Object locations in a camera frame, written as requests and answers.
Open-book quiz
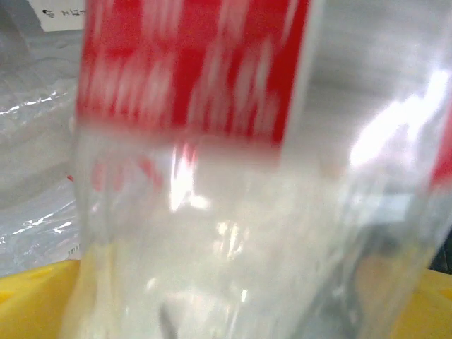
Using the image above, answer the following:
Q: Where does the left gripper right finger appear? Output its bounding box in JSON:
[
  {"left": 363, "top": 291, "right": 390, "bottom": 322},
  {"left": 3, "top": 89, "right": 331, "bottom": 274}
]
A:
[{"left": 391, "top": 270, "right": 452, "bottom": 339}]

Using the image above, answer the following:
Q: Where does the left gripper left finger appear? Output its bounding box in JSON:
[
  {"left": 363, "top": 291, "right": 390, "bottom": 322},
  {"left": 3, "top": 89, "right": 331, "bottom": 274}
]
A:
[{"left": 0, "top": 260, "right": 84, "bottom": 339}]

